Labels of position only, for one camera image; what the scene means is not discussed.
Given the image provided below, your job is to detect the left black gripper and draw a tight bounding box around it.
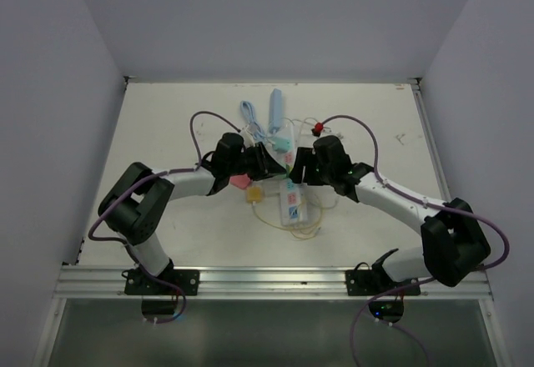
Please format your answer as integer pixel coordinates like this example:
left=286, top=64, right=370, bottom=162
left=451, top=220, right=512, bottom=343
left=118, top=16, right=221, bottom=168
left=227, top=141, right=285, bottom=180

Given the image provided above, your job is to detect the teal charger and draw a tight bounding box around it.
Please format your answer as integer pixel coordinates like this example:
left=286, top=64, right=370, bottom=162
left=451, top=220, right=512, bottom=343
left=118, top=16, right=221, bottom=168
left=271, top=137, right=293, bottom=153

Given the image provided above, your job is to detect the pink plug adapter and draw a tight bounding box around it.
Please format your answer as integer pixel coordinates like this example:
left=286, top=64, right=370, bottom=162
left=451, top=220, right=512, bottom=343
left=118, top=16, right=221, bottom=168
left=229, top=174, right=251, bottom=190

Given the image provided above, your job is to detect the yellow USB charger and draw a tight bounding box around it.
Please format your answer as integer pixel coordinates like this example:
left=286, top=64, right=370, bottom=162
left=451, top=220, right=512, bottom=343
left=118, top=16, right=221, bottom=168
left=245, top=186, right=264, bottom=206

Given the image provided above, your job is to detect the white power strip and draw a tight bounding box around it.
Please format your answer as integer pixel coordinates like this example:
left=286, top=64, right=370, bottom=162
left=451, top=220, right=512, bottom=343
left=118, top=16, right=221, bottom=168
left=270, top=123, right=310, bottom=229

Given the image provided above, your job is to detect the blue power strip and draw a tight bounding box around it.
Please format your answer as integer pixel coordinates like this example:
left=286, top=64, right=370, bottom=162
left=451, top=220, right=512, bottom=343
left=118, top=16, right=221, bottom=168
left=268, top=88, right=284, bottom=133

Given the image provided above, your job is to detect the blue power cord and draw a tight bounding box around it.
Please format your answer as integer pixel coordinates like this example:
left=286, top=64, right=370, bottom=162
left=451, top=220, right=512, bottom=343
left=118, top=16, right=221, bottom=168
left=239, top=99, right=276, bottom=145

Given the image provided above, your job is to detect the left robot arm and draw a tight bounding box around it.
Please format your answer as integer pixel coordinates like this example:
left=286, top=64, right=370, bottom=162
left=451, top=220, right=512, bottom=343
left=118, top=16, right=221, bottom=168
left=96, top=133, right=286, bottom=294

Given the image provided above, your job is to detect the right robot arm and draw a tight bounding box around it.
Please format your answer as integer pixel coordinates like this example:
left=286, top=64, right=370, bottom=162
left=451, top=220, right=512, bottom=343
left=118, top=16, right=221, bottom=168
left=290, top=136, right=491, bottom=294

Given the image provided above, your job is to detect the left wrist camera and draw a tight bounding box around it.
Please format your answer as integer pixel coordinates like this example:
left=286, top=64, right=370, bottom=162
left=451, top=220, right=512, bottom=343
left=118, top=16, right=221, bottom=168
left=239, top=127, right=256, bottom=148

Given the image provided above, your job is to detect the yellow cable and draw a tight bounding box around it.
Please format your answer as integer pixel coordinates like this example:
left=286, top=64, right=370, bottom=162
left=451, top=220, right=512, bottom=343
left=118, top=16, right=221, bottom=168
left=252, top=194, right=325, bottom=243

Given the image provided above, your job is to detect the light green cable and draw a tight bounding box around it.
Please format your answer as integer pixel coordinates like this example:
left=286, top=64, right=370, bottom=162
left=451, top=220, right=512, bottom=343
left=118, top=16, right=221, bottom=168
left=300, top=183, right=339, bottom=218

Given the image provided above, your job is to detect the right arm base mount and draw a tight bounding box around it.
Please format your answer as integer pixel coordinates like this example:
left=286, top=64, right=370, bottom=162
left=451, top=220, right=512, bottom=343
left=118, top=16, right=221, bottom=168
left=345, top=249, right=418, bottom=296

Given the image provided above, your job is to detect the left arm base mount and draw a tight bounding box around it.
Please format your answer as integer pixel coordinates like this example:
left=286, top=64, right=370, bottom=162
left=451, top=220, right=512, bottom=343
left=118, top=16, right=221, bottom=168
left=121, top=269, right=200, bottom=296

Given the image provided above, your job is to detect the aluminium rail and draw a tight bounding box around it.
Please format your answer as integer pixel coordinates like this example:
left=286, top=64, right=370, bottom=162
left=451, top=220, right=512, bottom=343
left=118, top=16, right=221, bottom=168
left=53, top=266, right=492, bottom=300

